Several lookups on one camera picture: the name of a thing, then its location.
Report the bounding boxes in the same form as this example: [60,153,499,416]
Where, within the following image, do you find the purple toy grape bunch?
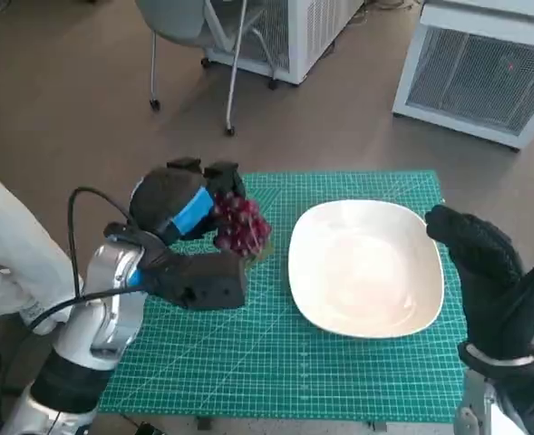
[211,190,275,264]

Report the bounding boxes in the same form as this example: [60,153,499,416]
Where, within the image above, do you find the white cabinet with mesh panel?
[391,0,534,150]

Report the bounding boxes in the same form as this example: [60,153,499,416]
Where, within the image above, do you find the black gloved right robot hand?
[424,203,534,363]

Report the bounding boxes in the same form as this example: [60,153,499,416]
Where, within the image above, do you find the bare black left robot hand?
[128,157,249,248]

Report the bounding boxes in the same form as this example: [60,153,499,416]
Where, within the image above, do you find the green cutting mat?
[98,169,470,416]

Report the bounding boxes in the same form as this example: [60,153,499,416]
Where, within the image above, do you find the white vented cabinet on casters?
[200,0,367,87]

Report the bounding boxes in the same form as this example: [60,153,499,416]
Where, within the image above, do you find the grey office chair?
[132,0,279,137]

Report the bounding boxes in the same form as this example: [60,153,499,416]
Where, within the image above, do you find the white square plate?
[286,198,445,340]

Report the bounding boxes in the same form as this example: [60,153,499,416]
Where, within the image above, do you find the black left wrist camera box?
[143,251,248,312]

